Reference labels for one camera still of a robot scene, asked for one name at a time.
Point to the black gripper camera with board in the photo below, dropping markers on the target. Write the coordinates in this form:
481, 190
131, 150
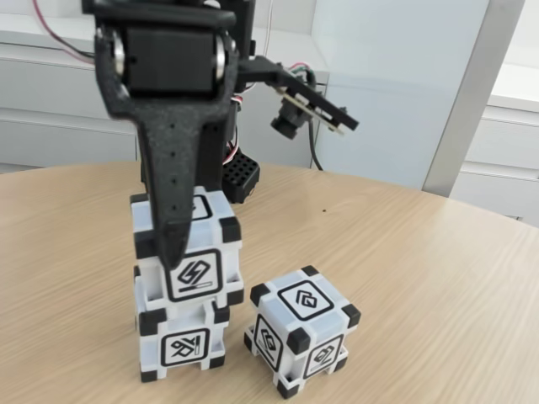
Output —
290, 120

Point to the wide white drawer cabinet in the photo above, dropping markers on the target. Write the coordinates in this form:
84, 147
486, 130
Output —
42, 105

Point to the grey metal post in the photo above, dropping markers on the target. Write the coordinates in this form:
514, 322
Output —
471, 105

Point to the white cube crossed tools print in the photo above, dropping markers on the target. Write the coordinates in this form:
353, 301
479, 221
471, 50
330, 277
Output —
185, 343

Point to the narrow white drawer cabinet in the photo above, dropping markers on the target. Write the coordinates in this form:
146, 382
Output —
505, 143

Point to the white cube nested houses print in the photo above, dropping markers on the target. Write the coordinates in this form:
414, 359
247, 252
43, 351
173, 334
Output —
303, 299

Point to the white cube lightning print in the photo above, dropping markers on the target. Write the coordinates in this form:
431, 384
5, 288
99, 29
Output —
195, 278

